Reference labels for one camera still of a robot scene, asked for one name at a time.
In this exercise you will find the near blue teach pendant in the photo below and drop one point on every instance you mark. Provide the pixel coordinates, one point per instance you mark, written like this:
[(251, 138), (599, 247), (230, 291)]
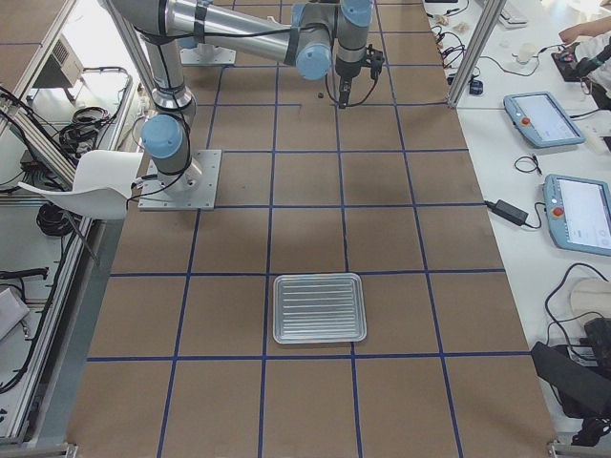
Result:
[(578, 213)]

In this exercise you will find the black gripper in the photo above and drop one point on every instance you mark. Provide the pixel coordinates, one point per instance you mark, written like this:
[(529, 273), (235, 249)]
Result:
[(345, 77)]

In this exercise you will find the blue teach pendant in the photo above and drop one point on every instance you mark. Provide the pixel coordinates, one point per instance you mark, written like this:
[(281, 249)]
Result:
[(541, 120), (578, 213)]

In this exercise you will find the ribbed metal tray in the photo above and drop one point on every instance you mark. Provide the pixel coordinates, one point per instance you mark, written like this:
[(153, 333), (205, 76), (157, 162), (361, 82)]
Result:
[(319, 309)]

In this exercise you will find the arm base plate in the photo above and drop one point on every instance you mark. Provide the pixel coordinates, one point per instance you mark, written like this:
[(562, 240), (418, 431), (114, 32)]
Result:
[(205, 55), (196, 188)]

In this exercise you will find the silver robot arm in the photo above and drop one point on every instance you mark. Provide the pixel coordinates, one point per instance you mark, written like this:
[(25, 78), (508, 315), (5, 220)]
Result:
[(164, 36)]

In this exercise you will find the white paper cup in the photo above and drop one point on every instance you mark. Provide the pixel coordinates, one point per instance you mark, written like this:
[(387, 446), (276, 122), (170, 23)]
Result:
[(525, 53)]

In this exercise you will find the black power adapter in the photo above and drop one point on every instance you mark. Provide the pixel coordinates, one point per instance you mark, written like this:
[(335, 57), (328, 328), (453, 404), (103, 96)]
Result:
[(507, 211)]

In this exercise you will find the far blue teach pendant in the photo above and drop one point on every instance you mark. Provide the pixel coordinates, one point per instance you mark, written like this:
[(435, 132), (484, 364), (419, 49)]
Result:
[(541, 120)]

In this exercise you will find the aluminium frame post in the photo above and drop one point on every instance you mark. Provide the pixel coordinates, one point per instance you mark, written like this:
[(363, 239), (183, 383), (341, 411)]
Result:
[(482, 31)]

